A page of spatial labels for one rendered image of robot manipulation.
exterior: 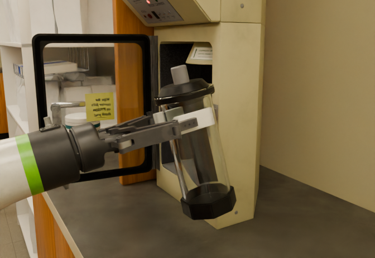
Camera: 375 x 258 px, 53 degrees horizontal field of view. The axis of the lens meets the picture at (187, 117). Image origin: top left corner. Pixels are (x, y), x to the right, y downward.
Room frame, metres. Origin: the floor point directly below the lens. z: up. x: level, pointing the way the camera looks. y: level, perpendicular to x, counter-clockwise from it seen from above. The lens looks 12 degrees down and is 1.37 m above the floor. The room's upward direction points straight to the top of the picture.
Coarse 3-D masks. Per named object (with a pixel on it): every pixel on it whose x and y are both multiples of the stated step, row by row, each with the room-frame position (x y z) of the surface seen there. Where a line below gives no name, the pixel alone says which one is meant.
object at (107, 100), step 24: (48, 48) 0.95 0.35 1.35; (72, 48) 0.97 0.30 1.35; (96, 48) 0.99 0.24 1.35; (120, 48) 1.02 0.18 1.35; (48, 72) 0.95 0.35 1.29; (72, 72) 0.97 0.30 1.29; (96, 72) 0.99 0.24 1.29; (120, 72) 1.02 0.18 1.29; (48, 96) 0.94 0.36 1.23; (72, 96) 0.97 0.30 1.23; (96, 96) 0.99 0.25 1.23; (120, 96) 1.02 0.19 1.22; (72, 120) 0.97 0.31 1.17; (96, 120) 0.99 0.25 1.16; (120, 120) 1.02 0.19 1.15; (120, 168) 1.01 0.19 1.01
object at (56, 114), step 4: (52, 108) 0.93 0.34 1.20; (56, 108) 0.93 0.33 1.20; (60, 108) 0.94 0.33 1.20; (52, 112) 0.93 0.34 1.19; (56, 112) 0.93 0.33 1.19; (60, 112) 0.94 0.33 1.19; (52, 116) 0.93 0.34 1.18; (56, 116) 0.94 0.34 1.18; (60, 116) 0.94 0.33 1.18; (52, 120) 0.93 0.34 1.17; (56, 120) 0.94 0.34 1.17; (60, 120) 0.94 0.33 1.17; (56, 124) 0.93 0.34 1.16; (60, 124) 0.94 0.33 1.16
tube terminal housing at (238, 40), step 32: (224, 0) 0.80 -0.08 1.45; (256, 0) 0.85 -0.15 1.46; (160, 32) 1.04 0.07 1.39; (192, 32) 0.90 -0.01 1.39; (224, 32) 0.80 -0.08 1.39; (256, 32) 0.85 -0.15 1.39; (224, 64) 0.80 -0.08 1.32; (256, 64) 0.85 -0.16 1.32; (224, 96) 0.80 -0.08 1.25; (256, 96) 0.85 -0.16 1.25; (224, 128) 0.81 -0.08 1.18; (256, 128) 0.85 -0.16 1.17; (160, 160) 1.05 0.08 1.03; (256, 160) 0.88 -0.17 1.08; (256, 192) 0.94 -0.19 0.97; (224, 224) 0.81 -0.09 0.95
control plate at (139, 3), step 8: (128, 0) 0.99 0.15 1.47; (136, 0) 0.96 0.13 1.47; (144, 0) 0.93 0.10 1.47; (152, 0) 0.89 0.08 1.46; (160, 0) 0.87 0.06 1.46; (136, 8) 1.00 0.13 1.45; (144, 8) 0.96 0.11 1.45; (152, 8) 0.93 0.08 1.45; (160, 8) 0.90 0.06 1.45; (168, 8) 0.87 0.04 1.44; (152, 16) 0.97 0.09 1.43; (160, 16) 0.93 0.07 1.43; (168, 16) 0.90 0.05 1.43; (176, 16) 0.87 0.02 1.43
